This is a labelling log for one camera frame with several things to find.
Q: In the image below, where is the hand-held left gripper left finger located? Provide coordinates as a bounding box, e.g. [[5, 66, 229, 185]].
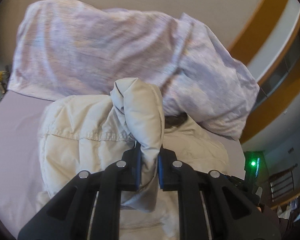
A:
[[17, 142, 142, 240]]

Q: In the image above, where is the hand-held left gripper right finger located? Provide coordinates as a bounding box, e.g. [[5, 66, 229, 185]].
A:
[[158, 149, 282, 240]]

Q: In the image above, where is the beige puffer jacket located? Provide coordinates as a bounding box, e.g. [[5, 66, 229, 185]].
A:
[[36, 78, 229, 240]]

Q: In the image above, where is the pile of clothes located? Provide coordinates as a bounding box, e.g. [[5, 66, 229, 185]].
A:
[[276, 194, 300, 230]]

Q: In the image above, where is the wooden slatted chair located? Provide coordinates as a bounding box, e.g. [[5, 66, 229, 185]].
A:
[[269, 171, 297, 202]]

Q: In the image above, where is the floral pillow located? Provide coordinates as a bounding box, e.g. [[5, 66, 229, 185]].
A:
[[162, 12, 261, 140]]

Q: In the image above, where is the bed with lilac sheet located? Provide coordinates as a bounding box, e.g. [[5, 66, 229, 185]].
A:
[[0, 90, 246, 240]]

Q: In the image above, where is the lavender pillow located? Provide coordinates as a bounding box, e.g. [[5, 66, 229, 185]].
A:
[[7, 0, 193, 103]]

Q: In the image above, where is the wooden glass-panel door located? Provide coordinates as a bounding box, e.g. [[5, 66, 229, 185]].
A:
[[226, 0, 300, 144]]

